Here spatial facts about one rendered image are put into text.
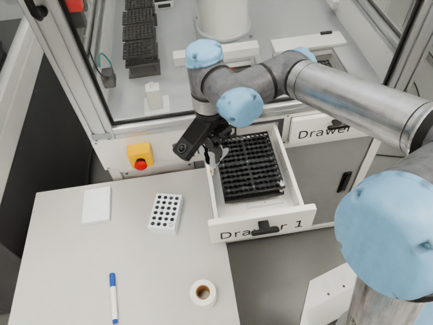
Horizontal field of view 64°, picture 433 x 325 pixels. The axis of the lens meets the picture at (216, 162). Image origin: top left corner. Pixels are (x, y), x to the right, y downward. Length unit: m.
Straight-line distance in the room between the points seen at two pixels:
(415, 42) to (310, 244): 1.16
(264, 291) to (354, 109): 1.37
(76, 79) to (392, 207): 0.82
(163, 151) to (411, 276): 0.93
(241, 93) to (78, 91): 0.52
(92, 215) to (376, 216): 0.97
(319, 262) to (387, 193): 1.57
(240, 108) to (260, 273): 1.33
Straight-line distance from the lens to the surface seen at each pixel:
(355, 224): 0.38
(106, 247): 1.14
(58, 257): 1.18
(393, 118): 0.52
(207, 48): 0.70
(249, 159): 1.10
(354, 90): 0.57
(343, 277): 1.07
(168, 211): 1.10
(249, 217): 0.92
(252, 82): 0.65
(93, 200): 1.22
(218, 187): 1.08
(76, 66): 0.97
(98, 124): 1.08
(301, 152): 1.33
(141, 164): 1.11
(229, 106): 0.62
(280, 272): 1.86
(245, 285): 1.82
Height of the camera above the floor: 1.73
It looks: 52 degrees down
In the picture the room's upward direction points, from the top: 5 degrees counter-clockwise
